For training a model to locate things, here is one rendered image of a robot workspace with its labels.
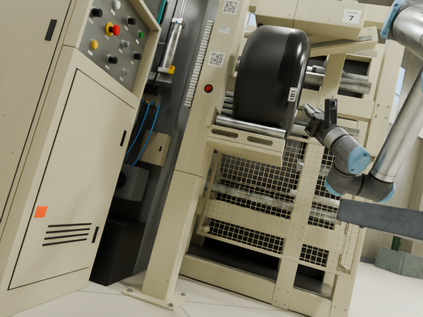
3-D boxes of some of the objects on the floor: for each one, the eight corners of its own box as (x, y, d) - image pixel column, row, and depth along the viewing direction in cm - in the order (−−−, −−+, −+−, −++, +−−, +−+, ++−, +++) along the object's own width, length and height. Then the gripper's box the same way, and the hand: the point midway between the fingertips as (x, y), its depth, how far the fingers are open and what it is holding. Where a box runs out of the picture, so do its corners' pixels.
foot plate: (120, 292, 160) (121, 288, 161) (142, 282, 186) (143, 277, 187) (174, 311, 154) (175, 306, 155) (189, 297, 180) (190, 293, 181)
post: (139, 294, 165) (263, -161, 190) (149, 288, 178) (264, -137, 203) (164, 303, 162) (287, -160, 187) (172, 296, 175) (286, -136, 200)
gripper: (318, 146, 134) (289, 116, 148) (335, 145, 137) (305, 116, 152) (327, 128, 128) (296, 99, 143) (345, 127, 132) (313, 99, 147)
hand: (305, 104), depth 145 cm, fingers closed
